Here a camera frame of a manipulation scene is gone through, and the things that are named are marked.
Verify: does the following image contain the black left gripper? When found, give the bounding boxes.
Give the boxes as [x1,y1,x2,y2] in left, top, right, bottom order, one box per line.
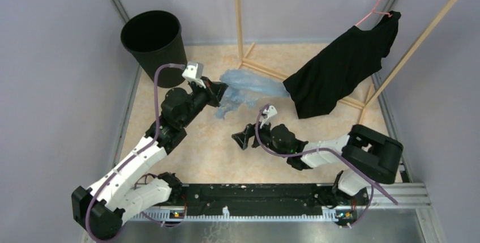
[180,75,229,127]

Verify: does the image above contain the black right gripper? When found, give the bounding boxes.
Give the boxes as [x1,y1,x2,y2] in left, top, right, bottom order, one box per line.
[232,116,288,158]

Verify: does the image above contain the blue plastic trash bag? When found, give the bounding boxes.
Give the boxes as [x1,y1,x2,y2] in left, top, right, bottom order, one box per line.
[215,69,289,119]

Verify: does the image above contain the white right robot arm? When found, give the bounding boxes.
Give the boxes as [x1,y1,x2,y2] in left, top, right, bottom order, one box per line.
[232,124,404,204]

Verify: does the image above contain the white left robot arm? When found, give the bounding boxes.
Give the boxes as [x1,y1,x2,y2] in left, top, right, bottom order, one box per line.
[71,77,228,242]

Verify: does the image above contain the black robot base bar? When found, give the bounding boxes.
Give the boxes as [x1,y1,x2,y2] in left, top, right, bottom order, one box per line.
[158,184,368,217]

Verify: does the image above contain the black trash bin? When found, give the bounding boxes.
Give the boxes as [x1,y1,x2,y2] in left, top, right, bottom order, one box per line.
[121,10,187,80]

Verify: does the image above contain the black t-shirt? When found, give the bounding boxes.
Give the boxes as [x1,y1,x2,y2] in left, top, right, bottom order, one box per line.
[283,11,401,119]

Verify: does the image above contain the pink clothes hanger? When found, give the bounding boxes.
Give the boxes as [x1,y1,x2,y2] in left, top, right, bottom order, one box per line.
[355,0,392,27]

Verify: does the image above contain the wooden clothes rack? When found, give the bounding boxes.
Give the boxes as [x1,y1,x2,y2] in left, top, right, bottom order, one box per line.
[232,0,474,126]

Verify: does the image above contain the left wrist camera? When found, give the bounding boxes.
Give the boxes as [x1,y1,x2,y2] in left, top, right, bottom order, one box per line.
[182,62,204,82]

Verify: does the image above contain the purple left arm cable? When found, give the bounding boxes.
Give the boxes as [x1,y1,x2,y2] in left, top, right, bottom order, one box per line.
[84,63,186,243]

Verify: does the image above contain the aluminium frame rail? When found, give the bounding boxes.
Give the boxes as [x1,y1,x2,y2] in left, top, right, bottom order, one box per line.
[130,183,431,227]

